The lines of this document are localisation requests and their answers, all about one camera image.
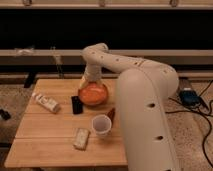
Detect black rectangular block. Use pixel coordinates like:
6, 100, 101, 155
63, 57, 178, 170
71, 96, 83, 114

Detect orange bowl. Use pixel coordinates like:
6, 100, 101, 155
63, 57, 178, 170
78, 83, 108, 106

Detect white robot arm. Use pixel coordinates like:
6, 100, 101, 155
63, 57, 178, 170
82, 43, 181, 171

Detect blue power adapter box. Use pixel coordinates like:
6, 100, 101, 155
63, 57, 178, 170
179, 89, 200, 106

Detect white sponge block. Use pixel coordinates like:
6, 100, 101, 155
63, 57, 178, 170
73, 128, 90, 150

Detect wooden table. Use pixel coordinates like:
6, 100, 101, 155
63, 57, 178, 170
5, 79, 127, 168

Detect red chili pepper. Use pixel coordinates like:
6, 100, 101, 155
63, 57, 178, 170
107, 108, 115, 124

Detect translucent plastic cup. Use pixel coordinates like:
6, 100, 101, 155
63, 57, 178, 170
92, 114, 112, 138

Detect black cable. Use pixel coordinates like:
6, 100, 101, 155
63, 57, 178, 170
165, 79, 213, 169

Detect black object on floor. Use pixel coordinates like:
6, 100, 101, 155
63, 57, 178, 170
0, 109, 11, 120

